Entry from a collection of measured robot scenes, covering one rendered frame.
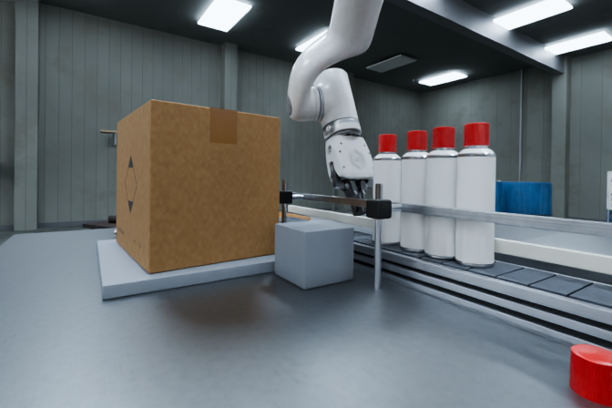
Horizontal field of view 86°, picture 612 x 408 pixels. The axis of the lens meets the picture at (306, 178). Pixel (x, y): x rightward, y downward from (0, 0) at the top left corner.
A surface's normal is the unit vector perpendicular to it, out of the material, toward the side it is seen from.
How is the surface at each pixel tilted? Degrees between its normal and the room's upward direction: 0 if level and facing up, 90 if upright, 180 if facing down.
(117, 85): 90
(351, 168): 70
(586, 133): 90
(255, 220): 90
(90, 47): 90
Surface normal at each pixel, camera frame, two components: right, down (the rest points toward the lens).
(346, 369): 0.01, -1.00
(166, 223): 0.62, 0.01
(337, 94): 0.07, -0.29
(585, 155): -0.83, 0.00
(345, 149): 0.44, -0.36
